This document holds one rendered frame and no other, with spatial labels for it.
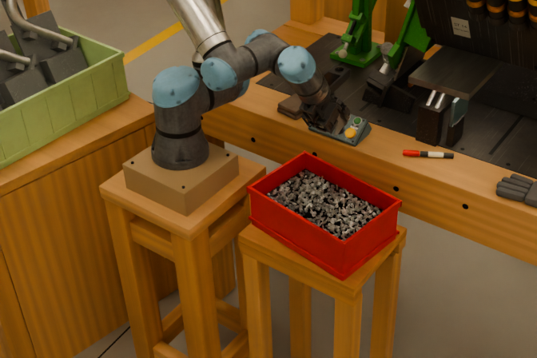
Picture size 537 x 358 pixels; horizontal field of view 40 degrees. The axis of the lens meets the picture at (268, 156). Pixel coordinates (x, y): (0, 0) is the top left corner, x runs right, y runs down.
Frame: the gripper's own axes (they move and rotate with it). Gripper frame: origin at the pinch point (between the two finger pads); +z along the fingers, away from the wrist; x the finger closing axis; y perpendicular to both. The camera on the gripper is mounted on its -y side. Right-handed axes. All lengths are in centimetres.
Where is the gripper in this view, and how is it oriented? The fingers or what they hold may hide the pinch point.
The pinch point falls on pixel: (342, 121)
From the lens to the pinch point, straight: 193.4
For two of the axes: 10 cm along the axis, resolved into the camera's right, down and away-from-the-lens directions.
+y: -4.7, 8.6, -2.0
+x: 8.1, 3.2, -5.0
